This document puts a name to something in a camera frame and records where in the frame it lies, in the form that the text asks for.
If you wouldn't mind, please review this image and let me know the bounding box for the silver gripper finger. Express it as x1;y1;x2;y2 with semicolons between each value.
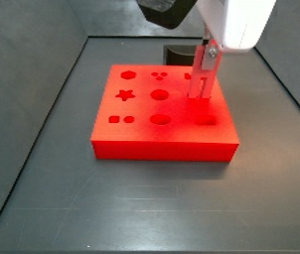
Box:
201;38;221;70

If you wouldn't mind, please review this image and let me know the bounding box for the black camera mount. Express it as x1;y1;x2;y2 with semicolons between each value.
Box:
135;0;197;30

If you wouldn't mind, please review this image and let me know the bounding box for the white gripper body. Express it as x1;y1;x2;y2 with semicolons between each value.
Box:
197;0;276;51

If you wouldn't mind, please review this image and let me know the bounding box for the red double-square peg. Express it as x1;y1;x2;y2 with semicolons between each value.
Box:
187;46;213;99

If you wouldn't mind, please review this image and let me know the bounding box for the black curved holder block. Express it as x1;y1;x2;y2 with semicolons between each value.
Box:
163;45;197;66

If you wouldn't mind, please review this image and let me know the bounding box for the red shape-sorter block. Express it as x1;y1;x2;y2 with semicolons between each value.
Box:
90;64;238;162

